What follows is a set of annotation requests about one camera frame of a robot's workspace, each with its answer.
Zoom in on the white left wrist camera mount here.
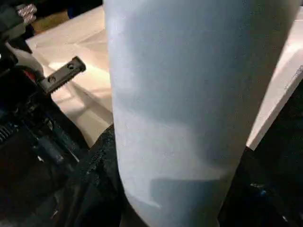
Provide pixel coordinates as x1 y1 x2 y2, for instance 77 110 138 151
4 41 45 78

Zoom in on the white plastic table top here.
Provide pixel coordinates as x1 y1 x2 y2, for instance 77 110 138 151
24 5 303 152

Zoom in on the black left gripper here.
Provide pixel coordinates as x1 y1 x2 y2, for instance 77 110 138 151
0 55 87 166

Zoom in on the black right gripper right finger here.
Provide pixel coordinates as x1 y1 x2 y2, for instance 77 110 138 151
217 146 303 227

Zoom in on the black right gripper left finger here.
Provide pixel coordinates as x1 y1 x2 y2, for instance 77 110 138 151
46 124 130 227

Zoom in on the white plastic table leg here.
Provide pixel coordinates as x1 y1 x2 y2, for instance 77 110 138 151
102 0 302 227

